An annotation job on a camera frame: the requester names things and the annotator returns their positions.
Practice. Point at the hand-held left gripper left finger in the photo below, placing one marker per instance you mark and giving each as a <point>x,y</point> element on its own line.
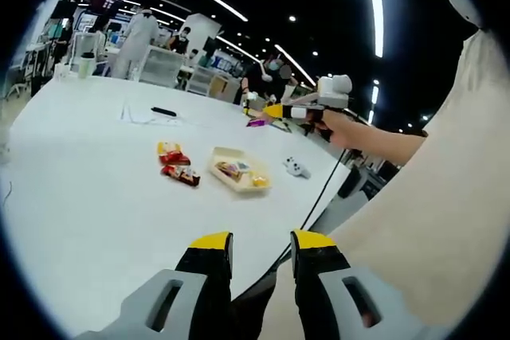
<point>159,300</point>

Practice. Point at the brown purple-label food bar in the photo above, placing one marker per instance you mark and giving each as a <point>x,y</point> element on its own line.
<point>225,169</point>
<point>255,122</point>

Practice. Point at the person wearing headset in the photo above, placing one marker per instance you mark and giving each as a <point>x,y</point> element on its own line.
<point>438,216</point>

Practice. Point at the cream hexagonal food container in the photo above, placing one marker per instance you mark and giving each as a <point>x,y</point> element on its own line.
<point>223,186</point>

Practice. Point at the yellow pastry food packet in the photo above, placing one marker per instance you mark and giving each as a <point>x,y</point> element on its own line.
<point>259,180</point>
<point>169,147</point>

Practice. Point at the person's right hand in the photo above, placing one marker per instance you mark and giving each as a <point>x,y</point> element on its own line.
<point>340,129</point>

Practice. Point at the long ceiling light strip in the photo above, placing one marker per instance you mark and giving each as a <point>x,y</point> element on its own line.
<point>374,5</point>

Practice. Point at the pink food tongs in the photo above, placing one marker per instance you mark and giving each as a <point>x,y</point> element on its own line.
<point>303,99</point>

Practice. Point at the white game controller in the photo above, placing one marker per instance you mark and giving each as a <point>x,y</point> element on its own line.
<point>296,166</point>

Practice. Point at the small white bag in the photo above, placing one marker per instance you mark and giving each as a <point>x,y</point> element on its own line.
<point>60,73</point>

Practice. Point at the dark red food packet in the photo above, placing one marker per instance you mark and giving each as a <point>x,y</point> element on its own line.
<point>194,180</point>

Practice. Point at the black marker pen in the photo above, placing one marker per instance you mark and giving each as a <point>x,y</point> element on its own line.
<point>163,111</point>

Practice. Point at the purple wall screen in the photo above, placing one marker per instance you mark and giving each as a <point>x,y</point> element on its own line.
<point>104,1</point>

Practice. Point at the white lidded cup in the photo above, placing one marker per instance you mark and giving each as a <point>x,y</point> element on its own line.
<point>85,67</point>

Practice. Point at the shiny foil food packet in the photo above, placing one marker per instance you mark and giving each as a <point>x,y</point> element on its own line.
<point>242,165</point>

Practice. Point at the white mesh cabinet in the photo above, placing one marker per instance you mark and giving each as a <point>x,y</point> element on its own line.
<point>161,65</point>

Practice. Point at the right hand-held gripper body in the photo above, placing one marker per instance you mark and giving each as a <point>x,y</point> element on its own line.
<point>334,97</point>

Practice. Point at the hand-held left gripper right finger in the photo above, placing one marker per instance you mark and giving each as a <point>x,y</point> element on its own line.
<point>358,296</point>

